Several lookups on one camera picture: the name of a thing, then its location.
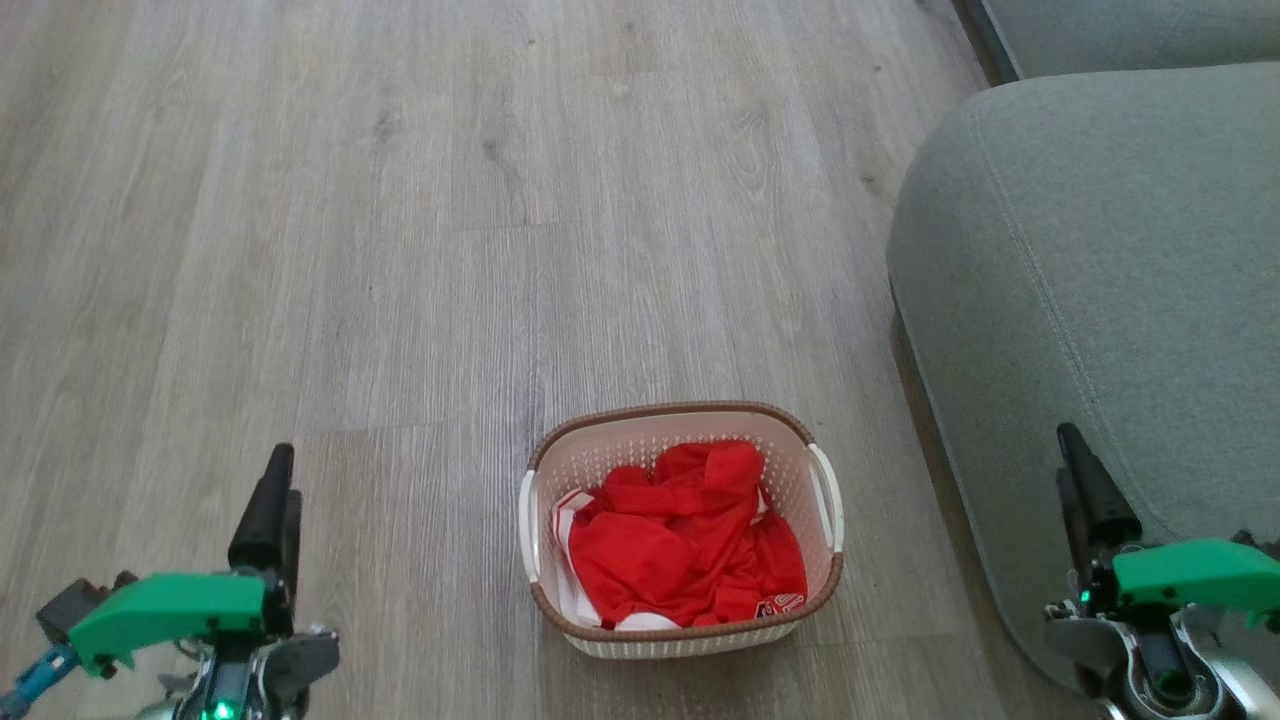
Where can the dark right wrist camera box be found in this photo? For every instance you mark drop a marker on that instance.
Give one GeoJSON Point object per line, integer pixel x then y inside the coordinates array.
{"type": "Point", "coordinates": [1258, 543]}

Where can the dark left wrist camera box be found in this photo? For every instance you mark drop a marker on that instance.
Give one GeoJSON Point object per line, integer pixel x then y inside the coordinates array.
{"type": "Point", "coordinates": [75, 603]}

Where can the white laundry basket brown rim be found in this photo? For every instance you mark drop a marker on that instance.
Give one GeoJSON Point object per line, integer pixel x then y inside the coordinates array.
{"type": "Point", "coordinates": [600, 470]}

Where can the dark wrist camera box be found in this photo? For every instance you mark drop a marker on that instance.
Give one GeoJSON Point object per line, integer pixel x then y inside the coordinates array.
{"type": "Point", "coordinates": [75, 603]}
{"type": "Point", "coordinates": [1258, 543]}

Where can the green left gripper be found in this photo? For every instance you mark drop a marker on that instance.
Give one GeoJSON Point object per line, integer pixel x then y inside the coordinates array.
{"type": "Point", "coordinates": [170, 605]}

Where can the grey fabric sofa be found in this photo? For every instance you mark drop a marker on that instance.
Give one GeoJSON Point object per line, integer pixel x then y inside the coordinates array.
{"type": "Point", "coordinates": [1080, 250]}

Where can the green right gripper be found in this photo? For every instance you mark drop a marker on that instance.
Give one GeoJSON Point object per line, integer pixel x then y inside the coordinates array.
{"type": "Point", "coordinates": [1190, 578]}

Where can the red garment with white trim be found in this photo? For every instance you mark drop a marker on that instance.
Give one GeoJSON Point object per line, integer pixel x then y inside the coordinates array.
{"type": "Point", "coordinates": [680, 550]}

